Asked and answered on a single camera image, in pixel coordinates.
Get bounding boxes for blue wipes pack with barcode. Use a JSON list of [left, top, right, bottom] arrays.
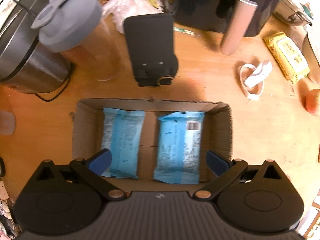
[[153, 111, 204, 185]]

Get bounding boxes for open cardboard box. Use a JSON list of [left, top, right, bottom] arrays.
[[72, 99, 233, 193]]

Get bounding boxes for small translucent plastic cup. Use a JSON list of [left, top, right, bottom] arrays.
[[0, 110, 16, 135]]

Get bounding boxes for white elastic band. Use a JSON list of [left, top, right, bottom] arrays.
[[239, 60, 272, 101]]

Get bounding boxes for red apple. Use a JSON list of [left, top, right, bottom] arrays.
[[305, 88, 320, 116]]

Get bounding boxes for yellow wet wipes pack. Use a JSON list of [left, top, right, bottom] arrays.
[[263, 32, 310, 85]]

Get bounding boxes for black phone stand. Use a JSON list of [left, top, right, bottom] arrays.
[[123, 14, 178, 87]]

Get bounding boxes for wrapped chopsticks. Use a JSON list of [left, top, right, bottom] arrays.
[[173, 27, 201, 37]]

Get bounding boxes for clear plastic jug grey lid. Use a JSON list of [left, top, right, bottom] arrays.
[[31, 0, 122, 82]]

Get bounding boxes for black air fryer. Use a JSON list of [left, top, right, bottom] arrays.
[[163, 0, 280, 55]]

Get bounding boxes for metal pot with clamp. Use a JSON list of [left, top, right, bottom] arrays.
[[273, 0, 313, 26]]

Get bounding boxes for white printed plastic bag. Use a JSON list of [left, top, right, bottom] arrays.
[[102, 0, 165, 34]]

